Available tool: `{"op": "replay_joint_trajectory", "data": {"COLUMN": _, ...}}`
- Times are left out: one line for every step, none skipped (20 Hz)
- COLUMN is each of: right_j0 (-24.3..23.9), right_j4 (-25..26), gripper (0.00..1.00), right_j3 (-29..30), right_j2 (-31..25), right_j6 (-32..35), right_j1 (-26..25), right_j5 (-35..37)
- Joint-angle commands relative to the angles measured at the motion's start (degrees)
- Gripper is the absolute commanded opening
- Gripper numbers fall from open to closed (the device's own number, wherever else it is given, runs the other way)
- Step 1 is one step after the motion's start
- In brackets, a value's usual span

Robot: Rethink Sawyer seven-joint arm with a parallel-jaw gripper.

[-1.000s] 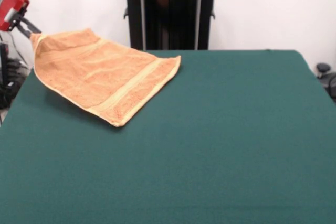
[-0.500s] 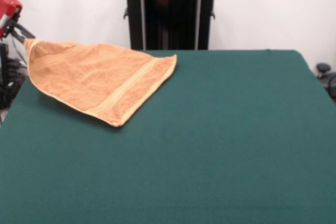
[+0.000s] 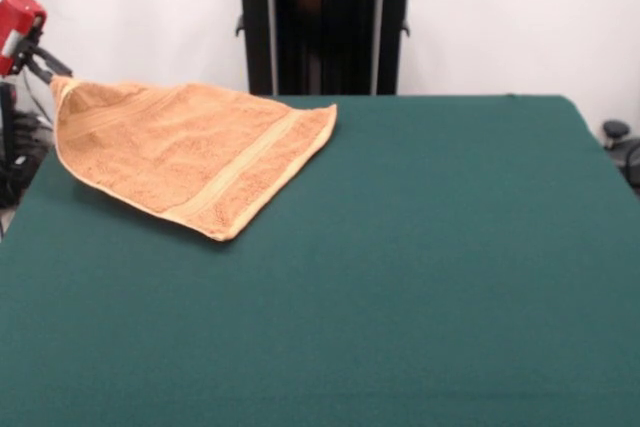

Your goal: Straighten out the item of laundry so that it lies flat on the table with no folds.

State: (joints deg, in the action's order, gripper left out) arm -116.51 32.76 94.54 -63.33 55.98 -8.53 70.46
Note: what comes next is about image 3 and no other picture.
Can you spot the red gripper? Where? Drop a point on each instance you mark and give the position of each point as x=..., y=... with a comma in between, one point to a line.
x=15, y=22

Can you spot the orange terry towel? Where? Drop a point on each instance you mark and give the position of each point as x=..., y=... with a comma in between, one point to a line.
x=175, y=157

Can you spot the black power strip with plugs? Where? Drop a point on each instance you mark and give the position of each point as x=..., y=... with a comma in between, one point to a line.
x=30, y=129

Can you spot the black computer box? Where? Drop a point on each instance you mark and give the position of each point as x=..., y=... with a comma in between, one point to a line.
x=7, y=122

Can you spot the dark green table cloth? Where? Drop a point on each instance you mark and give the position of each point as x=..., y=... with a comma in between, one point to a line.
x=350, y=297

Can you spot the black office chair base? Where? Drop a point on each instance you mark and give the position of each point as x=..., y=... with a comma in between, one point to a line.
x=622, y=144

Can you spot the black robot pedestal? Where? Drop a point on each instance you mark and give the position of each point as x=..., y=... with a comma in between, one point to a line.
x=325, y=37

